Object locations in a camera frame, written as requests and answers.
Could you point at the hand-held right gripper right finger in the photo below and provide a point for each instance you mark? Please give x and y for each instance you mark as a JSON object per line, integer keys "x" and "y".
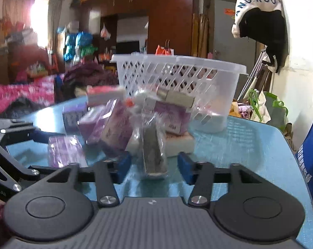
{"x": 186, "y": 168}

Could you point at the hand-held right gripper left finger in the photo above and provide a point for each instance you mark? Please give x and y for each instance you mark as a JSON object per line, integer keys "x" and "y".
{"x": 124, "y": 166}

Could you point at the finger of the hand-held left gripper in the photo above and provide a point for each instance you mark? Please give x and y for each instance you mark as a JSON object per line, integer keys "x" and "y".
{"x": 8, "y": 160}
{"x": 14, "y": 131}

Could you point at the clear plastic bag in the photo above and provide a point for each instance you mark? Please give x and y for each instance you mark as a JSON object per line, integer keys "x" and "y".
{"x": 151, "y": 145}

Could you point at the white plastic basket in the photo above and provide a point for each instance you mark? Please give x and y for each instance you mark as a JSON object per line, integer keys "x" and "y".
{"x": 211, "y": 83}

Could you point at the black bag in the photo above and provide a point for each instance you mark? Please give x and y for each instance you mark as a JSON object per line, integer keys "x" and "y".
{"x": 19, "y": 107}

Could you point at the pink and white sponge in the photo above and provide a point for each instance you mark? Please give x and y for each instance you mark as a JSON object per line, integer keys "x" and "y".
{"x": 179, "y": 144}

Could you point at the pink floral blanket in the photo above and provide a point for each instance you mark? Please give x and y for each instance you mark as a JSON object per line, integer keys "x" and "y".
{"x": 24, "y": 90}

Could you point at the purple box with label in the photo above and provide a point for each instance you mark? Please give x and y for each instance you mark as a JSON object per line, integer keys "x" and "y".
{"x": 176, "y": 119}

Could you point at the flat purple packet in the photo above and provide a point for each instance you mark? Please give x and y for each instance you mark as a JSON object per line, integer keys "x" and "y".
{"x": 67, "y": 151}

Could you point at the blue cutting mat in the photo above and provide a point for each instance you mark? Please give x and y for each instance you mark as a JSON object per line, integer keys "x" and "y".
{"x": 249, "y": 155}

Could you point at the beige box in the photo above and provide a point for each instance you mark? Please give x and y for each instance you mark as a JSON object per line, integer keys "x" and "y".
{"x": 177, "y": 97}

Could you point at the yellow cloth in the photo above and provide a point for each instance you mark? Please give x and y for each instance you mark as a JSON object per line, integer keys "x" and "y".
{"x": 236, "y": 110}

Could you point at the dark purple cloth heap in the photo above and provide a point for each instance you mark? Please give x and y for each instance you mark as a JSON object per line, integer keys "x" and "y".
{"x": 89, "y": 76}

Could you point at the green shopping bag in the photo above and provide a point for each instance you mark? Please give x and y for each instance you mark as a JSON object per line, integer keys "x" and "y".
{"x": 278, "y": 114}

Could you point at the blue plastic bags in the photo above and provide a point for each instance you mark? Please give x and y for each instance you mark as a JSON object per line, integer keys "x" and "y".
{"x": 77, "y": 44}

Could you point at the folded metal rack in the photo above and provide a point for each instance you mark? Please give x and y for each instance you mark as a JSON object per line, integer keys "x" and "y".
{"x": 252, "y": 75}

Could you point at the black television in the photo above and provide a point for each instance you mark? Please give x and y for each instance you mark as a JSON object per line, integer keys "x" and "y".
{"x": 128, "y": 47}

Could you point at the window curtain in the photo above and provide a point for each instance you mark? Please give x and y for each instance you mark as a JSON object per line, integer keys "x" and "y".
{"x": 54, "y": 18}

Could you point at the orange and white bag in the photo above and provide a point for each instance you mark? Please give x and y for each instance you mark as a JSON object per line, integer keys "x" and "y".
{"x": 164, "y": 50}

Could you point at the blue shopping bag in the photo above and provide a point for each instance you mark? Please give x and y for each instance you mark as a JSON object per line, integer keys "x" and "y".
{"x": 312, "y": 155}

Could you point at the grey door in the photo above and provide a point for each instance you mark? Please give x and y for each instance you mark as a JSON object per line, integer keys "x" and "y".
{"x": 223, "y": 44}

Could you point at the white hanging plastic bag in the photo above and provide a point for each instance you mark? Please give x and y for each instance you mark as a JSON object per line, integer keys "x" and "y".
{"x": 105, "y": 32}

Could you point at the brown wooden wardrobe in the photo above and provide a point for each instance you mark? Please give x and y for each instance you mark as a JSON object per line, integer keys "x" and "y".
{"x": 169, "y": 13}

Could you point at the black hanging garment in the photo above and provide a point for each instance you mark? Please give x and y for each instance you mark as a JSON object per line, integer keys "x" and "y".
{"x": 265, "y": 31}

